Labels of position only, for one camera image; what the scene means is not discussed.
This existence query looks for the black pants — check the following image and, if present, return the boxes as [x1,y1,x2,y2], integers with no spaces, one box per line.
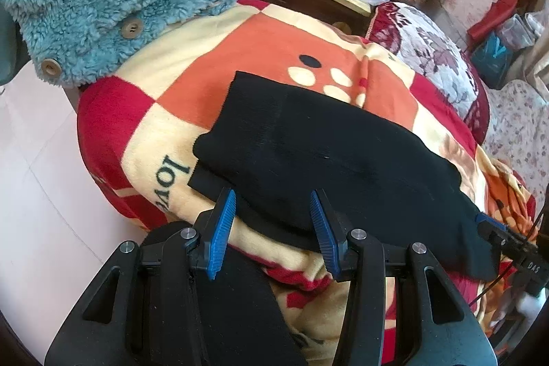
[145,70,501,366]

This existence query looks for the blue plastic bag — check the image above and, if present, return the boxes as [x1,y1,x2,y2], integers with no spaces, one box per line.
[469,31,515,91]

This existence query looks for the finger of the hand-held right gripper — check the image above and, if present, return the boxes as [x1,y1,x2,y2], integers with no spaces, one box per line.
[475,212,539,260]

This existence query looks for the dark grey cloth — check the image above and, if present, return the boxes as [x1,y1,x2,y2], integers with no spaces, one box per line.
[0,6,32,87]

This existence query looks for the pink floral sheet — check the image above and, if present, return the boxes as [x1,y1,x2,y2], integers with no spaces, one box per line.
[484,78,549,197]

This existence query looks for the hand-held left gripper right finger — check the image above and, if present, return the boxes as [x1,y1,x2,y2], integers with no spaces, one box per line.
[309,188,499,366]

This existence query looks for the red garment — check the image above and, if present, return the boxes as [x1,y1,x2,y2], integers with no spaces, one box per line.
[467,0,542,46]

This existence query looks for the thin black cable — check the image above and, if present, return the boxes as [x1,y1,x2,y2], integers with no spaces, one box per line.
[469,201,546,307]

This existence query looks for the checkered orange red blanket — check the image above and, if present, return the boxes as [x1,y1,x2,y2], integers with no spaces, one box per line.
[77,0,538,366]

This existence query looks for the floral grey red pillow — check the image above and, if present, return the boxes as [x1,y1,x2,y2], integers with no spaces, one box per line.
[368,1,490,144]

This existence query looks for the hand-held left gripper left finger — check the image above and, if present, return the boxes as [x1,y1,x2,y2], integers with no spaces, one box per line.
[44,188,237,366]

